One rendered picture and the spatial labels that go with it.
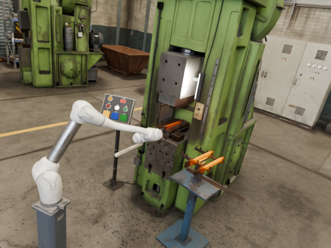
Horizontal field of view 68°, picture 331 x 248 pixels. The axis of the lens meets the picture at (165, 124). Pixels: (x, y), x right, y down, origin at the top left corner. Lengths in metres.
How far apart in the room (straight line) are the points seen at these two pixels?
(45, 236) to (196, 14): 2.28
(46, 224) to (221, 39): 2.09
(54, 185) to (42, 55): 5.30
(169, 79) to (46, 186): 1.41
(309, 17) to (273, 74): 1.68
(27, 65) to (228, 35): 5.73
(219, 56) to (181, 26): 0.50
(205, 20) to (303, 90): 5.24
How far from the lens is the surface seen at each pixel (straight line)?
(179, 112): 3.02
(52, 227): 2.24
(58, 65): 7.08
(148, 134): 2.13
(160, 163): 2.70
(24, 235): 2.86
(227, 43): 2.32
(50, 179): 2.02
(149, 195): 3.02
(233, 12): 2.33
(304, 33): 8.02
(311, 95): 7.32
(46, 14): 6.98
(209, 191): 2.24
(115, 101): 2.79
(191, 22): 2.49
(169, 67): 2.44
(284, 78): 7.44
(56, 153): 2.16
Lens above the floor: 2.04
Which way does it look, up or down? 23 degrees down
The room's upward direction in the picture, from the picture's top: 9 degrees clockwise
